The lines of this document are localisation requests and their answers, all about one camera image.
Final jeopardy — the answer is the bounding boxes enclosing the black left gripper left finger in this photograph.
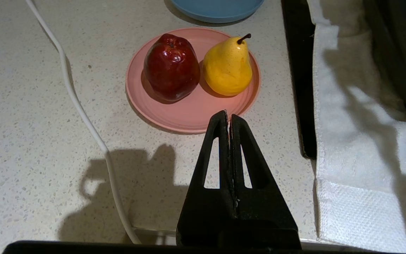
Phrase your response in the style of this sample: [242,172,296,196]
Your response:
[177,110,238,247]

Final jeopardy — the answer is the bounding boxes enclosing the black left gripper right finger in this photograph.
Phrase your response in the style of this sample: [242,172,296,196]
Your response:
[230,114,302,248]

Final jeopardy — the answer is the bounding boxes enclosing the white towel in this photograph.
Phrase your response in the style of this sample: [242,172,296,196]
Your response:
[307,0,406,254]

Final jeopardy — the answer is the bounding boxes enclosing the pink plastic plate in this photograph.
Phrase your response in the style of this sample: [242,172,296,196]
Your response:
[125,28,262,134]

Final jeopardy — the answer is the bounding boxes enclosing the long black flat strip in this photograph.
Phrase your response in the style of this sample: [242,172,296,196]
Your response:
[281,0,317,159]

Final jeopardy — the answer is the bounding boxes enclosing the yellow pear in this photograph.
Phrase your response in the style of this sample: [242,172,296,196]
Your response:
[203,34,253,96]

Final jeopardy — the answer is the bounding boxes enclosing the red apple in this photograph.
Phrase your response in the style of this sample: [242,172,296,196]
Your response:
[143,34,201,102]

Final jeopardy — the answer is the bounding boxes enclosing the blue plastic plate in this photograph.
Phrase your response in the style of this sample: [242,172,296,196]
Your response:
[170,0,265,24]

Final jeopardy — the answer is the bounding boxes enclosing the white cable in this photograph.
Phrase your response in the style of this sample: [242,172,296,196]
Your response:
[25,0,142,244]

